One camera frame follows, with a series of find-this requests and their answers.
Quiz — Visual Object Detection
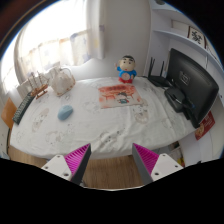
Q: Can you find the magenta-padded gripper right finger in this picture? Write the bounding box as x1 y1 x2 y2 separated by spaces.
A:
131 143 184 186

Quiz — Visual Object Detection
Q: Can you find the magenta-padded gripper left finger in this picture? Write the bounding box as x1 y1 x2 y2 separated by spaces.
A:
41 143 92 186

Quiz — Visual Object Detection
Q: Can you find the light blue computer mouse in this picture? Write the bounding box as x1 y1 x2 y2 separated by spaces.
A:
57 104 74 121

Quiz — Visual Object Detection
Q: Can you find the red printed mouse pad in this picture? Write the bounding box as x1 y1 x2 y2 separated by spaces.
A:
98 83 144 110

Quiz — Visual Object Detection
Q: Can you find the white printed tablecloth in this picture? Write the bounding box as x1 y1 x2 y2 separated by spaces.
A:
9 76 201 160

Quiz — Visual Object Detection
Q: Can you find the red paper packet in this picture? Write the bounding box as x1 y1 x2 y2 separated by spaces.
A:
194 110 216 141

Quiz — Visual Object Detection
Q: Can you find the dark green keyboard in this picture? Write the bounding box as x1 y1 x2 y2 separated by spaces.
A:
12 92 36 126

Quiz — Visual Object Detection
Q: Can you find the large white conch shell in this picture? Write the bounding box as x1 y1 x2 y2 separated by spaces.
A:
49 66 77 98

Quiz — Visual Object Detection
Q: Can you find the black router with antennas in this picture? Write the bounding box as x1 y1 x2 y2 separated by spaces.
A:
146 56 173 88

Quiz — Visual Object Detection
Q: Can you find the wooden model sailing ship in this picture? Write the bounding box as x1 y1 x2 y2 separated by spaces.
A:
26 70 50 100

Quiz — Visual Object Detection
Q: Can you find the orange wooden chair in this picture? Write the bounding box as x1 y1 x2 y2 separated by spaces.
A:
0 97 18 130

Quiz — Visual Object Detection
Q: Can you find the black computer monitor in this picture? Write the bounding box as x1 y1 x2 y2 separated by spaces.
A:
164 47 220 129

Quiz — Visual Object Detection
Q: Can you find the cartoon boy clock figurine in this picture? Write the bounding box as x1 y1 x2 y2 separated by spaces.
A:
115 55 138 84

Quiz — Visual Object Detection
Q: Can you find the white star-print curtain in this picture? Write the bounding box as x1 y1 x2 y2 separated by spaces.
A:
14 0 106 84

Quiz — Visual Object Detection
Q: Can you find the framed calligraphy picture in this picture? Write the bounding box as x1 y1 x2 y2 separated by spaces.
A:
187 25 208 50

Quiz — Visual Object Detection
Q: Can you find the white wall shelf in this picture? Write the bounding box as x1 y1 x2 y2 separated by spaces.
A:
151 0 224 78

